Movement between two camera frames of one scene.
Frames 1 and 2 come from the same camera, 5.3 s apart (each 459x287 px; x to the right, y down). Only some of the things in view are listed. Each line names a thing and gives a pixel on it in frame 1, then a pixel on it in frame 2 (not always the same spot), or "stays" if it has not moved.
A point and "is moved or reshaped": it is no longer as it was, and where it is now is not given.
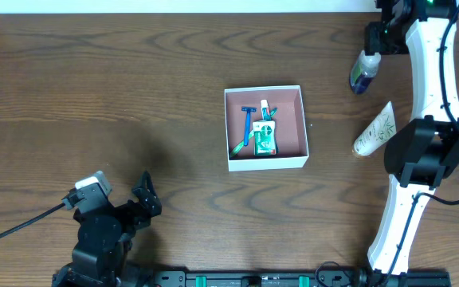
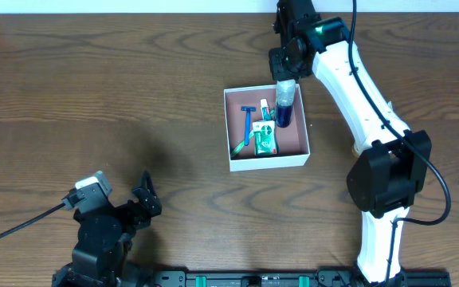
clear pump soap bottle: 365,70 is moved or reshaped
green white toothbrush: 251,135 stays
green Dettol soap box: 264,137 stays
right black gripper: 374,41 → 284,71
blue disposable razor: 248,123 stays
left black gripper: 135,208 stays
